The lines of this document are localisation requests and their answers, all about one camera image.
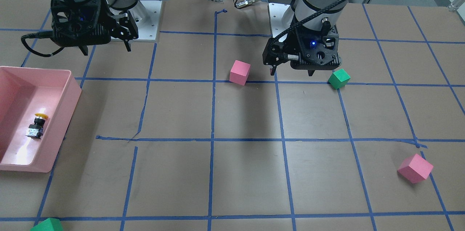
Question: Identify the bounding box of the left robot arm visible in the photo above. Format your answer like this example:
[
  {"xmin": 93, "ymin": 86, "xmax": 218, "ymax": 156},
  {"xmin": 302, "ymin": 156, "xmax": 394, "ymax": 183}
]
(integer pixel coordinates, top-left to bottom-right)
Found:
[{"xmin": 261, "ymin": 0, "xmax": 349, "ymax": 76}]

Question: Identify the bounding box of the pink plastic bin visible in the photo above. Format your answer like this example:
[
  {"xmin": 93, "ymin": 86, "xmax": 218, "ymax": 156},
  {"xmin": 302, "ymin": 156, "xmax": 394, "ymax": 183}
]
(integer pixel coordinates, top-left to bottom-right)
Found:
[{"xmin": 0, "ymin": 66, "xmax": 81, "ymax": 173}]

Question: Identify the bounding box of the pink cube far side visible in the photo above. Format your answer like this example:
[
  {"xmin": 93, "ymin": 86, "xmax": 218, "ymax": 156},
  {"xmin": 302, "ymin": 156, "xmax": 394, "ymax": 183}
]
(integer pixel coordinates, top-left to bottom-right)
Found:
[{"xmin": 397, "ymin": 154, "xmax": 434, "ymax": 184}]

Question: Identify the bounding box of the green cube near left arm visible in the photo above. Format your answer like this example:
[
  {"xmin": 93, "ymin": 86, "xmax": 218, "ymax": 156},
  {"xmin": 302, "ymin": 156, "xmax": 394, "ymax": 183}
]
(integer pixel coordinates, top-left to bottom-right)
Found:
[{"xmin": 328, "ymin": 69, "xmax": 351, "ymax": 90}]

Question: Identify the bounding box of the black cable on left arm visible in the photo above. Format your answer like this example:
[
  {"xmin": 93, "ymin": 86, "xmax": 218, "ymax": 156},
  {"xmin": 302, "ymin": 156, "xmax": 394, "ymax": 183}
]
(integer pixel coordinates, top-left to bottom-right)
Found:
[{"xmin": 271, "ymin": 0, "xmax": 375, "ymax": 48}]

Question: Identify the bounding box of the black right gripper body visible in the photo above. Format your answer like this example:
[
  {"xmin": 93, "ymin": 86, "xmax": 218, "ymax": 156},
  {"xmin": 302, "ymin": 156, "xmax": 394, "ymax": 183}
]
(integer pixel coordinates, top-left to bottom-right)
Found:
[{"xmin": 50, "ymin": 0, "xmax": 139, "ymax": 46}]

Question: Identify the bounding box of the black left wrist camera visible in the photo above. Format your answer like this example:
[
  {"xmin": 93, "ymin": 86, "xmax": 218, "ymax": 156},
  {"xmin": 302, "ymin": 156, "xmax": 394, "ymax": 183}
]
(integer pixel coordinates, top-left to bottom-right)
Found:
[{"xmin": 284, "ymin": 24, "xmax": 341, "ymax": 70}]

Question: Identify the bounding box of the pink cube near centre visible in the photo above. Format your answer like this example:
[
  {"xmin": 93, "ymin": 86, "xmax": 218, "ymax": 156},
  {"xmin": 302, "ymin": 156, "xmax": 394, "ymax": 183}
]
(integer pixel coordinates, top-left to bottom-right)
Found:
[{"xmin": 229, "ymin": 60, "xmax": 251, "ymax": 86}]

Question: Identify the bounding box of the yellow push button switch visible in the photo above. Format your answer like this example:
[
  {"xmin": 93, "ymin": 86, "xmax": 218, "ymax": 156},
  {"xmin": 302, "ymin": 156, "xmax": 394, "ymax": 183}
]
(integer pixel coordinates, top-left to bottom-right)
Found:
[{"xmin": 25, "ymin": 113, "xmax": 49, "ymax": 139}]

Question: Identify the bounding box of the green cube near bin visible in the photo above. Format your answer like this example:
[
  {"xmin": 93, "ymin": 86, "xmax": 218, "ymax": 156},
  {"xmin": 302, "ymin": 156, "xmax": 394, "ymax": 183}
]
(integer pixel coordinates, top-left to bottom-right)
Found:
[{"xmin": 30, "ymin": 218, "xmax": 64, "ymax": 231}]

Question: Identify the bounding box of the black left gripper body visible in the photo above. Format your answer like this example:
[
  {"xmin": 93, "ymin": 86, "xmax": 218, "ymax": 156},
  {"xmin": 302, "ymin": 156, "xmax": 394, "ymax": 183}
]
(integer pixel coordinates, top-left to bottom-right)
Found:
[{"xmin": 262, "ymin": 37, "xmax": 301, "ymax": 67}]

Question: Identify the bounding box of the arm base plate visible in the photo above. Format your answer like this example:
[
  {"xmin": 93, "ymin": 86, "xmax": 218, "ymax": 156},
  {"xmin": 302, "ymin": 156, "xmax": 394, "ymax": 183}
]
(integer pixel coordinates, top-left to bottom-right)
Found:
[
  {"xmin": 268, "ymin": 3, "xmax": 294, "ymax": 38},
  {"xmin": 129, "ymin": 0, "xmax": 163, "ymax": 43}
]

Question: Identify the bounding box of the pink cube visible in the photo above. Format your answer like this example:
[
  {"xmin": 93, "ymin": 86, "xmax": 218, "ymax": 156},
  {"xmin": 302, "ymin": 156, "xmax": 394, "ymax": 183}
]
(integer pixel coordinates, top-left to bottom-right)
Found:
[
  {"xmin": 229, "ymin": 60, "xmax": 251, "ymax": 86},
  {"xmin": 397, "ymin": 154, "xmax": 434, "ymax": 184}
]

